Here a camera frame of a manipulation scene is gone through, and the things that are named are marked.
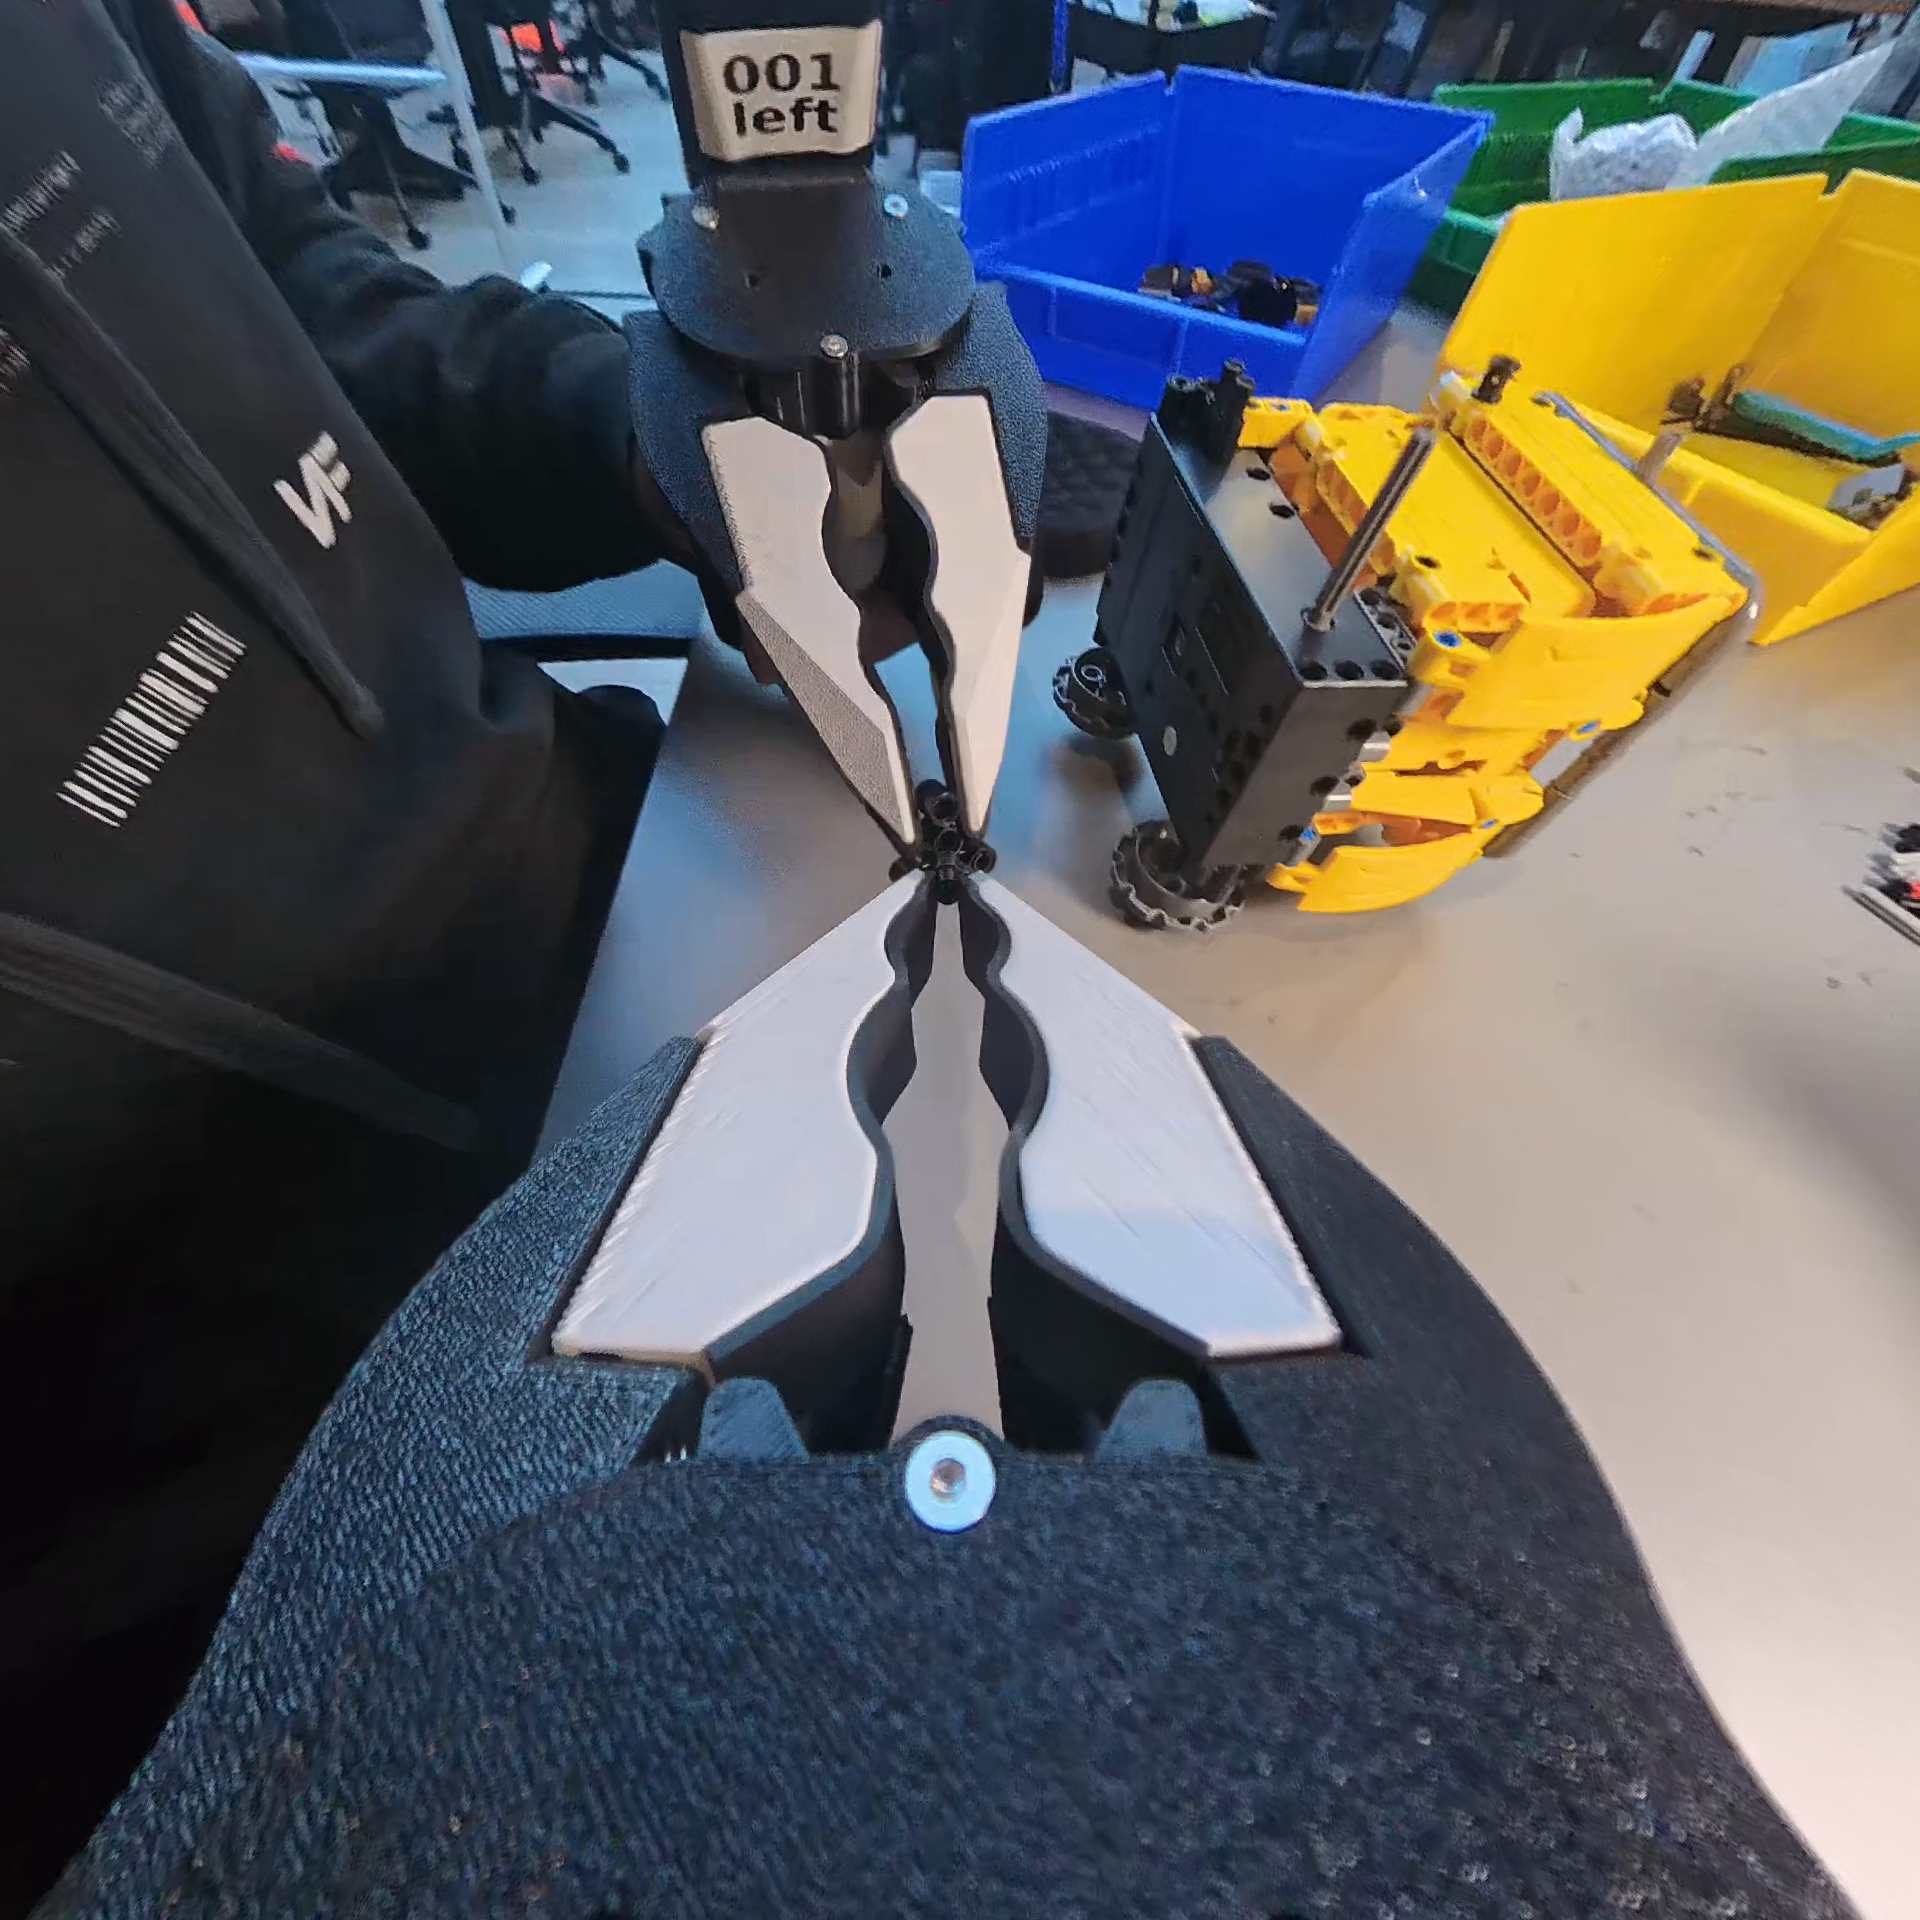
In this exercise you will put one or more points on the small black connector pin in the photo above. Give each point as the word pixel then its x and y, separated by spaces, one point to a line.
pixel 944 849

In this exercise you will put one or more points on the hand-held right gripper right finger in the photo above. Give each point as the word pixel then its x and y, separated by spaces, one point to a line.
pixel 1171 1198

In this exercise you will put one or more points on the blue plastic bin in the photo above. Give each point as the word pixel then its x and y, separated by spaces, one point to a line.
pixel 1321 179

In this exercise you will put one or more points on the person in black hoodie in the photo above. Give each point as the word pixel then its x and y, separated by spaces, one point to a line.
pixel 179 752

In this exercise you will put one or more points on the grey metal axle rod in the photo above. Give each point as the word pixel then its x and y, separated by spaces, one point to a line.
pixel 1404 495

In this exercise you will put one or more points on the small red black parts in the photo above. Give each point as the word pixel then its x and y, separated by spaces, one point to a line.
pixel 1898 885

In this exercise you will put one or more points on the white plastic bag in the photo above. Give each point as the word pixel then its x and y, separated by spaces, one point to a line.
pixel 1679 135

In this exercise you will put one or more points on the black loose parts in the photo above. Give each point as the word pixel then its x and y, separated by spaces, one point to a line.
pixel 1233 289

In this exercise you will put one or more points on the yellow plastic bin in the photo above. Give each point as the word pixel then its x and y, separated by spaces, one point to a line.
pixel 1619 285

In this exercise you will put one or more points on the grey-green tool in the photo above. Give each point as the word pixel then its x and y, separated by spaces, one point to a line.
pixel 1802 421

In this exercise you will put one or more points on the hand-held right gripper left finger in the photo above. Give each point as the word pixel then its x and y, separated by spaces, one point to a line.
pixel 736 1198

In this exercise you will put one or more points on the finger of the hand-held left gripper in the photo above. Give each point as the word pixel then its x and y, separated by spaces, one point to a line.
pixel 785 586
pixel 983 557

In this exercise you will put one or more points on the green plastic bin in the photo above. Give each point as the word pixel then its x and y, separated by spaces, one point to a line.
pixel 1502 119

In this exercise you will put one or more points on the yellow toy block robot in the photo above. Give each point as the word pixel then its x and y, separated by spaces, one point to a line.
pixel 1502 600

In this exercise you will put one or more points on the grey desk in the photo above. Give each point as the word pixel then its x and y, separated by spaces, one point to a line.
pixel 1679 1139

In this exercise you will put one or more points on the black textured pad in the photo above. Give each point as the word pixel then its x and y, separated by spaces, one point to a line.
pixel 1088 495

